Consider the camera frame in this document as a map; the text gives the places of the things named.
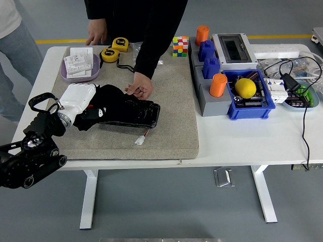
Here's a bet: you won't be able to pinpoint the silver floor box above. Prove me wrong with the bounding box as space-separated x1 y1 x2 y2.
213 167 236 188

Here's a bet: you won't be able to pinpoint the green terminal blocks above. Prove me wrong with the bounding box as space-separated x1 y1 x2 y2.
295 85 315 108

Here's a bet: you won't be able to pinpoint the yellow ball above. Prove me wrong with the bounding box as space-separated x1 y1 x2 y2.
234 78 257 99

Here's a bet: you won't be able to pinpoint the grey electrical enclosure box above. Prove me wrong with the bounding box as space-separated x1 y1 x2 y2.
211 33 258 72

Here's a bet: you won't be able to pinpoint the white circuit breaker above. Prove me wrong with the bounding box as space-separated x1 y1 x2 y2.
264 77 290 104

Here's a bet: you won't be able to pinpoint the white power strip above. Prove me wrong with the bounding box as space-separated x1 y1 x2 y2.
248 44 301 60

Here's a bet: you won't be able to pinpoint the white power cable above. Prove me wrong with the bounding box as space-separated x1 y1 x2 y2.
299 50 323 82

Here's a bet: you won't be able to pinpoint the person's left hand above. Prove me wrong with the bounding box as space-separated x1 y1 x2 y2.
124 72 154 101

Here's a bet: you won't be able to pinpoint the white equipment base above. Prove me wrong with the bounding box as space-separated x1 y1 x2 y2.
311 27 323 47

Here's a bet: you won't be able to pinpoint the clear bag of parts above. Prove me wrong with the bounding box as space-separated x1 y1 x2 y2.
257 58 323 84

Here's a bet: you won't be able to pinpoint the blue plastic bin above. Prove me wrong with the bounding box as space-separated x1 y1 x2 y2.
222 69 277 120

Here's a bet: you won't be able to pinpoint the grey peg holder base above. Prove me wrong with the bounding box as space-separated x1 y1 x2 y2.
188 36 237 117

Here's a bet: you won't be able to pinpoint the dark electronic module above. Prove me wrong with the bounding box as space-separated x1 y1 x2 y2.
242 81 270 108

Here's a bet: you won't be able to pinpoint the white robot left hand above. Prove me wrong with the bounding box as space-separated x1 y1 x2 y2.
59 83 101 119

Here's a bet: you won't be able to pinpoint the colourful puzzle cube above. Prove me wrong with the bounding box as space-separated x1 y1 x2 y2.
172 35 190 57

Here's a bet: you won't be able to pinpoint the person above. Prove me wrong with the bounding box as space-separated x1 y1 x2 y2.
0 0 44 125
84 0 189 80

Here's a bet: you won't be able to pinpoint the dark relay modules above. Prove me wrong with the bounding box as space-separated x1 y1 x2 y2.
286 93 310 109

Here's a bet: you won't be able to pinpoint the wire with white connector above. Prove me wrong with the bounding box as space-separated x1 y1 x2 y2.
134 128 152 146

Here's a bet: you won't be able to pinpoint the person's right hand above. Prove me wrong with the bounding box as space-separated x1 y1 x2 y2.
85 18 108 46

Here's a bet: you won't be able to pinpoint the flat white cover plate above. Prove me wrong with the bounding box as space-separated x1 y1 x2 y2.
67 68 93 78

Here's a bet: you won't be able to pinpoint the black tape measure strap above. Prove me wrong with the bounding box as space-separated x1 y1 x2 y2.
116 59 136 74

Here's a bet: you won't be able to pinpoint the orange cylinder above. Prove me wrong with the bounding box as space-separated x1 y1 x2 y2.
196 25 210 47
209 73 229 98

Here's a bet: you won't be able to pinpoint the grey-brown mat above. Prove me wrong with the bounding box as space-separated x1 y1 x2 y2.
51 45 200 161

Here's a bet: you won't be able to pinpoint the large white wall plate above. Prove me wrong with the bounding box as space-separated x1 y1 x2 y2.
69 47 93 67

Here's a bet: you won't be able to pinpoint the light blue dish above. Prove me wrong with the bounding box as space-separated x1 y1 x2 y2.
282 80 320 112

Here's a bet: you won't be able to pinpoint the black adapter cable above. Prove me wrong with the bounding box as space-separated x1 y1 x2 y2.
263 56 323 172

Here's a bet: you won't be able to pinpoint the white switch module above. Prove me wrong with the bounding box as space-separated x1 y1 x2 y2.
63 54 92 75

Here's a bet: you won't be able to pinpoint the yellow tape measure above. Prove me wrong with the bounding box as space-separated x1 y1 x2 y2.
100 47 121 63
112 37 131 53

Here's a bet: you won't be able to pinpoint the blue plastic block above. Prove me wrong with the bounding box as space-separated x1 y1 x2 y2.
197 39 217 63
202 56 222 80

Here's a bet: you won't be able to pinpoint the white table leg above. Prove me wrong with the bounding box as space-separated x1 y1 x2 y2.
250 165 279 224
79 169 99 230

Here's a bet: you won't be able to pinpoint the black power adapter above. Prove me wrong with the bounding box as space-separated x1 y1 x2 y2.
280 73 302 93

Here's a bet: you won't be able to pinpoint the purple oval tray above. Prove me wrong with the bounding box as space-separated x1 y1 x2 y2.
60 53 101 83

